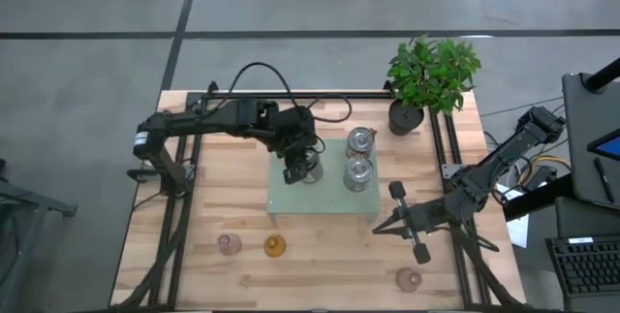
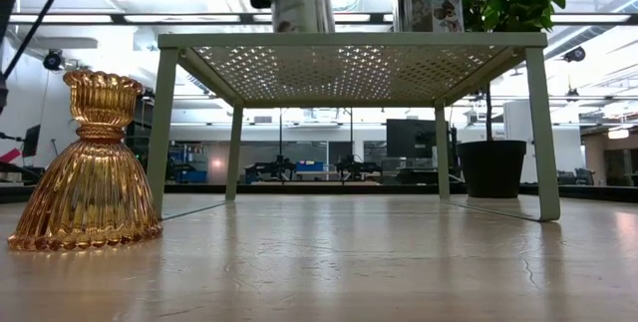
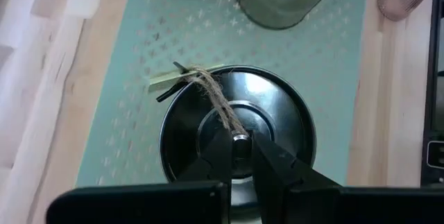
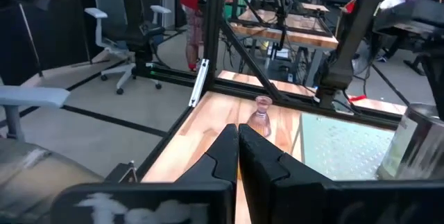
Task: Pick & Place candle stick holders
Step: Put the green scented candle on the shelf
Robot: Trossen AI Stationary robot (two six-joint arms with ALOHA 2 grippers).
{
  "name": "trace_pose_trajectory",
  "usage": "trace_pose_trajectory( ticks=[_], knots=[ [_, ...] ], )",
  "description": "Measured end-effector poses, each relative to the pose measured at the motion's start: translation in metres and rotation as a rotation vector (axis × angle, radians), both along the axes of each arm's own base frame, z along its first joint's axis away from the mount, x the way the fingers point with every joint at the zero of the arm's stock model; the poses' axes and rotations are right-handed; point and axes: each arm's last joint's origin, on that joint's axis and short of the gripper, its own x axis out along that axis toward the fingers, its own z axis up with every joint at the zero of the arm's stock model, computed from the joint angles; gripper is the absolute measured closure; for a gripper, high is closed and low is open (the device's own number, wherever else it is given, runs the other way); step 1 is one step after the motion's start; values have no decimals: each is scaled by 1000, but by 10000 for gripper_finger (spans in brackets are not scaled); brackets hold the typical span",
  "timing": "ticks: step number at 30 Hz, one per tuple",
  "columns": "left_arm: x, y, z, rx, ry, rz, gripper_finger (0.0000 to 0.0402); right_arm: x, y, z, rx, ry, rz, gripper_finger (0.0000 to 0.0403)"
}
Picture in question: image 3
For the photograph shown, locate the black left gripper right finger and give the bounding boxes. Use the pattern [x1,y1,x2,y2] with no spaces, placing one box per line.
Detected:
[251,132,444,224]

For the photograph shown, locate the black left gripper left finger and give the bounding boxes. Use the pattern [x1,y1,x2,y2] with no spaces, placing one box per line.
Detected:
[46,128,234,224]

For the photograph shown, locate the scented candles labelled metal tin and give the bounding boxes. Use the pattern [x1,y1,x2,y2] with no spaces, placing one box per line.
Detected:
[158,64,317,220]

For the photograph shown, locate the small grey metal candle tin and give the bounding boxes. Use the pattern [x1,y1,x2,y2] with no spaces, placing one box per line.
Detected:
[234,0,348,31]

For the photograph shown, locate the pale paper tag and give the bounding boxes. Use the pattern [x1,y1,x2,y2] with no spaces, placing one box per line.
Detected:
[148,63,226,93]

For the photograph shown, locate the pale green perforated metal shelf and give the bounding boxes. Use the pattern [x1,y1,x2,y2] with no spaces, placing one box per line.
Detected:
[75,0,370,187]

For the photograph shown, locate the jute twine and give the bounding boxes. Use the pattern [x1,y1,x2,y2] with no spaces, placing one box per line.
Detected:
[185,64,249,137]

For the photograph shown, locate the black appliance at edge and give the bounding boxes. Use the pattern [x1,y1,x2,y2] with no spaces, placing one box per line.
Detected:
[420,0,444,187]

